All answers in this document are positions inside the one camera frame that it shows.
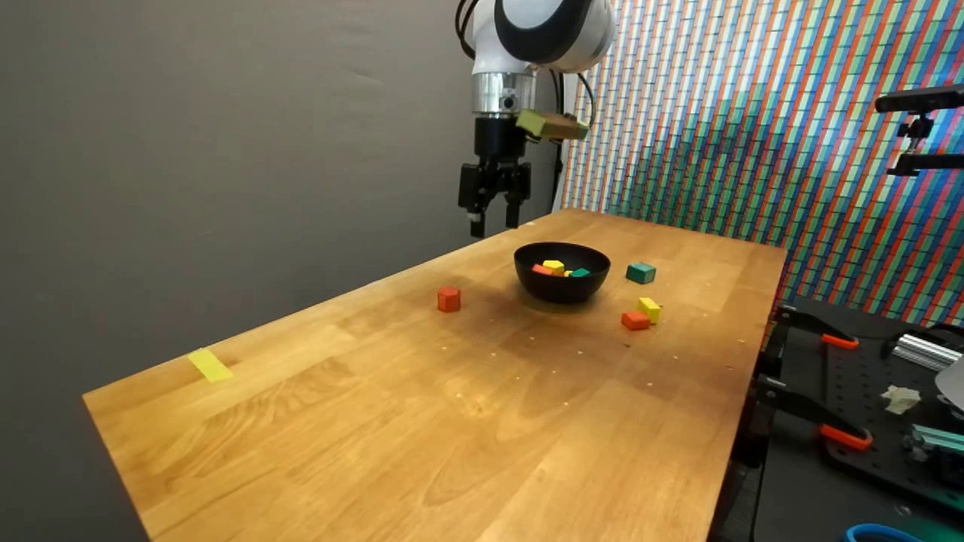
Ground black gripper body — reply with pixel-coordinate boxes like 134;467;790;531
459;114;529;212

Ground yellow cube red side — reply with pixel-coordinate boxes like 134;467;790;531
622;309;652;333

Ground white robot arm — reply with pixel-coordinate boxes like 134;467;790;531
451;0;615;237

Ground red cube far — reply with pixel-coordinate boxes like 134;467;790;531
437;290;461;315

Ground black bowl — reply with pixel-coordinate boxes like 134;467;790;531
516;242;613;305

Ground large green cube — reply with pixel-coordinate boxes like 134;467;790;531
627;261;657;284

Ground yellow-green cube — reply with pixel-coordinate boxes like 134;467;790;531
640;297;662;324

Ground yellow tape strip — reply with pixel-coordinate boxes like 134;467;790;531
186;350;231;384

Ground black clamp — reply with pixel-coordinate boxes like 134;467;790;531
752;376;875;453

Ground black perforated side board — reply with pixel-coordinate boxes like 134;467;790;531
719;305;964;542

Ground orange-handled clamp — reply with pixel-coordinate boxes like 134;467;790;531
776;305;863;352

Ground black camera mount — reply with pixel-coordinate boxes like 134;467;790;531
875;85;964;179

